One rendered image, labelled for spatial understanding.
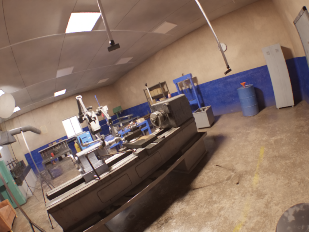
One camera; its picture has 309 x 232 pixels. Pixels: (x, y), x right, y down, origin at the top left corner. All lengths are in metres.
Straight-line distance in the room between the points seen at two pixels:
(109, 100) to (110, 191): 8.54
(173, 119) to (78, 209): 1.97
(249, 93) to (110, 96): 8.40
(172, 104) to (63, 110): 7.48
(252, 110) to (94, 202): 4.41
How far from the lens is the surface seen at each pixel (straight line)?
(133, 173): 1.89
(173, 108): 2.44
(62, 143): 5.94
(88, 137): 3.85
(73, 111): 9.09
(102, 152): 1.79
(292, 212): 1.05
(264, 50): 4.56
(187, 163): 2.57
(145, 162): 1.97
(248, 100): 4.51
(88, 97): 9.47
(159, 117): 2.34
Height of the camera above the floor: 1.47
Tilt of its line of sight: 7 degrees down
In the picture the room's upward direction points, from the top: 20 degrees counter-clockwise
